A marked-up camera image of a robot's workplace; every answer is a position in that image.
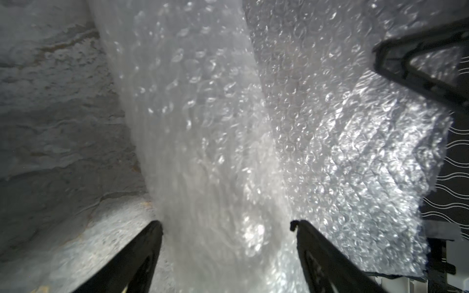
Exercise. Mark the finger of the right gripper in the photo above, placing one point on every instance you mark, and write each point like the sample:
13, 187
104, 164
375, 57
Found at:
411, 61

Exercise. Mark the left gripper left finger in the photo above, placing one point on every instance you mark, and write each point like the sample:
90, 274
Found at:
133, 268

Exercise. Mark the clear bubble wrap roll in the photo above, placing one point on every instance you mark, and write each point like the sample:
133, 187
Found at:
247, 115

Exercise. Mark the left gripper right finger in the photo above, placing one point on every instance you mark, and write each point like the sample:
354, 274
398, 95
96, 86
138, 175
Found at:
325, 268

